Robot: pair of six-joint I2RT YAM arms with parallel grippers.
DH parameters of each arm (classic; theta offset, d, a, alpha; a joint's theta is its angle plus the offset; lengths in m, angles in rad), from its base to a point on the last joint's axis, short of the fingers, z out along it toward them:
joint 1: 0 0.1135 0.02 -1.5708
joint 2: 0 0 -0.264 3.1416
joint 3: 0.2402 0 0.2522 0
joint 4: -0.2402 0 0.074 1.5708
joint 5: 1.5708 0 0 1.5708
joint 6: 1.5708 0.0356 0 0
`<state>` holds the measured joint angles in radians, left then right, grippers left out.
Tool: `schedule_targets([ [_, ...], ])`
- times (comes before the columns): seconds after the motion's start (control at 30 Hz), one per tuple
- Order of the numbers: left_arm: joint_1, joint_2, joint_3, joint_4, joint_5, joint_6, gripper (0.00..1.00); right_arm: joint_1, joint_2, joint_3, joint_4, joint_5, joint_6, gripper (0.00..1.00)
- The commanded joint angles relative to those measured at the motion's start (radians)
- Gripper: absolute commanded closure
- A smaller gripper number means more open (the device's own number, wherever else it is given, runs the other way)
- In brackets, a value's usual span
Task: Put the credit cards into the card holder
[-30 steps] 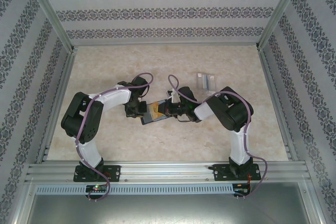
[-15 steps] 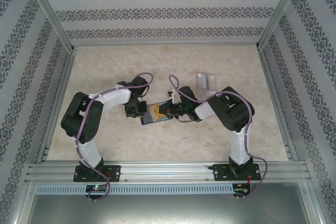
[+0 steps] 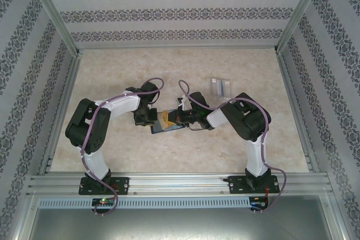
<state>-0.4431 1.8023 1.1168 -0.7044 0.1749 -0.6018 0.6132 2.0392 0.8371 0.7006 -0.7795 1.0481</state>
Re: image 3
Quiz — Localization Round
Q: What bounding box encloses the blue leather card holder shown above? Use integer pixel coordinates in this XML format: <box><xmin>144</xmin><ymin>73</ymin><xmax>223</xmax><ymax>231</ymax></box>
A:
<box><xmin>150</xmin><ymin>109</ymin><xmax>186</xmax><ymax>135</ymax></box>

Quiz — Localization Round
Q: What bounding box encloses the gold credit card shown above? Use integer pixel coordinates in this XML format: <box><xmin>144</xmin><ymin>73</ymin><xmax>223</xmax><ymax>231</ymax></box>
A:
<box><xmin>160</xmin><ymin>110</ymin><xmax>174</xmax><ymax>129</ymax></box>

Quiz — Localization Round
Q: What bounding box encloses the clear plastic card case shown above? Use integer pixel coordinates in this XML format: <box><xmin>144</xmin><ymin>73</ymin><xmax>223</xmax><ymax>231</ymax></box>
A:
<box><xmin>209</xmin><ymin>76</ymin><xmax>233</xmax><ymax>102</ymax></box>

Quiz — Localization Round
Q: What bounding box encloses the blue credit card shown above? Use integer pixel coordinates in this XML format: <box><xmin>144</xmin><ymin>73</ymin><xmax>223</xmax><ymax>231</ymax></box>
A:
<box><xmin>215</xmin><ymin>80</ymin><xmax>226</xmax><ymax>97</ymax></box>

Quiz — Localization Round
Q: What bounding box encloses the small green circuit board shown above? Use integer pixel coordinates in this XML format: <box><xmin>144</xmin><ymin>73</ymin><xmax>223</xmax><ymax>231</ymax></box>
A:
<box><xmin>92</xmin><ymin>197</ymin><xmax>116</xmax><ymax>207</ymax></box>
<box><xmin>249</xmin><ymin>196</ymin><xmax>270</xmax><ymax>209</ymax></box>

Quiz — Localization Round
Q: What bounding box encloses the grey metal sheet shelf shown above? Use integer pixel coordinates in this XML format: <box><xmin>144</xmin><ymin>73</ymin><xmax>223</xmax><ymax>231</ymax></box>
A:
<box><xmin>28</xmin><ymin>207</ymin><xmax>345</xmax><ymax>240</ymax></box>

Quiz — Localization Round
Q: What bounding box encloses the right white camera bracket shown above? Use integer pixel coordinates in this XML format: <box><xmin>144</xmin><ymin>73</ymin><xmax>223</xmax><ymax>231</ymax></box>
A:
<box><xmin>176</xmin><ymin>96</ymin><xmax>188</xmax><ymax>111</ymax></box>

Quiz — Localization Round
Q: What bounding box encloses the long aluminium mounting rail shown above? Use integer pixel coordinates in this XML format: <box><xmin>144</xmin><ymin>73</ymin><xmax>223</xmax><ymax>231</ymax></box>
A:
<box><xmin>27</xmin><ymin>174</ymin><xmax>330</xmax><ymax>196</ymax></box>

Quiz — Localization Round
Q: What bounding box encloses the short aluminium cross rail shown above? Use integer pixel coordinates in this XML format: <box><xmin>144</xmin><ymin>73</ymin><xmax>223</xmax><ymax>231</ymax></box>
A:
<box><xmin>78</xmin><ymin>43</ymin><xmax>278</xmax><ymax>52</ymax></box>

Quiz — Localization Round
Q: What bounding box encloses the grey slotted cable duct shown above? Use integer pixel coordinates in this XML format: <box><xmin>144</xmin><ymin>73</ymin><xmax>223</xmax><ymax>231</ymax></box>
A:
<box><xmin>38</xmin><ymin>197</ymin><xmax>251</xmax><ymax>209</ymax></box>

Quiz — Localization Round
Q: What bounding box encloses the aluminium table edge rail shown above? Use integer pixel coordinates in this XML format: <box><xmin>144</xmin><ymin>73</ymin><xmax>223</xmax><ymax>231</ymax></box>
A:
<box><xmin>277</xmin><ymin>50</ymin><xmax>318</xmax><ymax>173</ymax></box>
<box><xmin>38</xmin><ymin>50</ymin><xmax>84</xmax><ymax>175</ymax></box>

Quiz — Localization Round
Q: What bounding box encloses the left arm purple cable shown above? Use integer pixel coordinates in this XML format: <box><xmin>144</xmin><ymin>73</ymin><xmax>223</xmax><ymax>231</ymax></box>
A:
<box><xmin>80</xmin><ymin>77</ymin><xmax>165</xmax><ymax>218</ymax></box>

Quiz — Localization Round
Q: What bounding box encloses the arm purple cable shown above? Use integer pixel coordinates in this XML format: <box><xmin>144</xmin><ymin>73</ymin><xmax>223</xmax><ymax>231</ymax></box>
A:
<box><xmin>178</xmin><ymin>79</ymin><xmax>287</xmax><ymax>215</ymax></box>
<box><xmin>80</xmin><ymin>77</ymin><xmax>165</xmax><ymax>218</ymax></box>

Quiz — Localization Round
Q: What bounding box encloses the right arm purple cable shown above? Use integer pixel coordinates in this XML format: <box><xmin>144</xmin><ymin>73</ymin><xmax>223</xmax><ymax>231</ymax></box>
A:
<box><xmin>178</xmin><ymin>79</ymin><xmax>287</xmax><ymax>215</ymax></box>

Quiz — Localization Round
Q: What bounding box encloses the aluminium frame post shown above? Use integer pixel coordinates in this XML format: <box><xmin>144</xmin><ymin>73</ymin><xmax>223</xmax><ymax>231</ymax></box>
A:
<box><xmin>274</xmin><ymin>0</ymin><xmax>329</xmax><ymax>55</ymax></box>
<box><xmin>24</xmin><ymin>0</ymin><xmax>83</xmax><ymax>58</ymax></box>

